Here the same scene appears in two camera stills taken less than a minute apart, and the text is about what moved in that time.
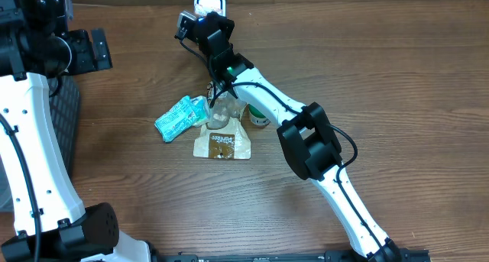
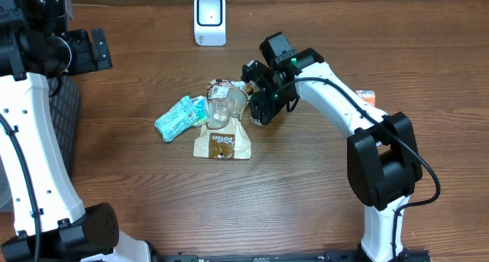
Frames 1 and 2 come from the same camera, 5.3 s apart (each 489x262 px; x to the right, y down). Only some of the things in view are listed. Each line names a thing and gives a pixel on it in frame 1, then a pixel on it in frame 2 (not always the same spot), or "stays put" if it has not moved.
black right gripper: x=228 y=26 -> x=266 y=106
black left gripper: x=101 y=48 stays put
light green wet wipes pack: x=178 y=120 stays put
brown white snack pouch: x=224 y=136 stays put
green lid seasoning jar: x=256 y=117 stays put
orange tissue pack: x=202 y=11 -> x=367 y=95
